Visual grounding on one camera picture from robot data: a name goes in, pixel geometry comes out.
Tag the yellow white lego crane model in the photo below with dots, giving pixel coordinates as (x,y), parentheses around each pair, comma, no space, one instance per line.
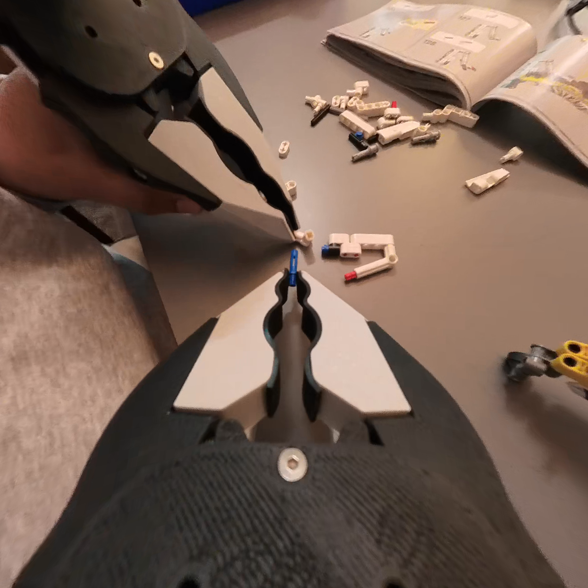
(572,363)

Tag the person's left hand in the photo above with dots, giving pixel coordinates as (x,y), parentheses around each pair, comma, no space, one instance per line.
(69,156)

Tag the white angled lego beam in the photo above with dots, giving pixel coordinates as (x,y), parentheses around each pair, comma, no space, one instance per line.
(452,115)

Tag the open lego instruction booklet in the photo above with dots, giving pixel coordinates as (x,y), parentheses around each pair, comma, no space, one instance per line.
(436,46)

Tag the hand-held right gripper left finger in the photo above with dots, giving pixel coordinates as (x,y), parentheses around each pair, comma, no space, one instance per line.
(225,367)

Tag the person's grey hoodie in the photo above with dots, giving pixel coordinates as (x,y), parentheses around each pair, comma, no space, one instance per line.
(55,344)

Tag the small white lego connector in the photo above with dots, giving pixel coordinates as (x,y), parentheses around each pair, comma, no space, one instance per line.
(304,236)

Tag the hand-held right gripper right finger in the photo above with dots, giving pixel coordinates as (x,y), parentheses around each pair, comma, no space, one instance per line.
(358,367)

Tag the white lego arm assembly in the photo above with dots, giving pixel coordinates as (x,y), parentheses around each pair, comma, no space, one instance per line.
(367,241)

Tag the small white lego bush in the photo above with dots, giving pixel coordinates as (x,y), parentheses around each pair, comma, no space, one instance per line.
(291,187)

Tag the blue lego pin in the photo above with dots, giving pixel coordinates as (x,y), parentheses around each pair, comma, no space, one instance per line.
(293,266)

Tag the white lego panel piece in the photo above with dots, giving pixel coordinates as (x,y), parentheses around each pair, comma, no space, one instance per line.
(487,180)

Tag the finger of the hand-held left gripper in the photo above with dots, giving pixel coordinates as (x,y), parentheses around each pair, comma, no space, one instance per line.
(206,170)
(248,138)

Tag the pile of white lego pieces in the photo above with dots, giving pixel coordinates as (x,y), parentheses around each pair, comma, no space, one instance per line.
(395,131)

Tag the blue plastic bin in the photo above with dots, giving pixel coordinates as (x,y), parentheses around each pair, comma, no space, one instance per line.
(197,5)

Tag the tiny white lego peg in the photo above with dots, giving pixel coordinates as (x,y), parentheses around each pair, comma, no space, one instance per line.
(511,155)

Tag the small white two-hole lego piece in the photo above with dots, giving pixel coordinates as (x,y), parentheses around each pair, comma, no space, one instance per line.
(284,149)

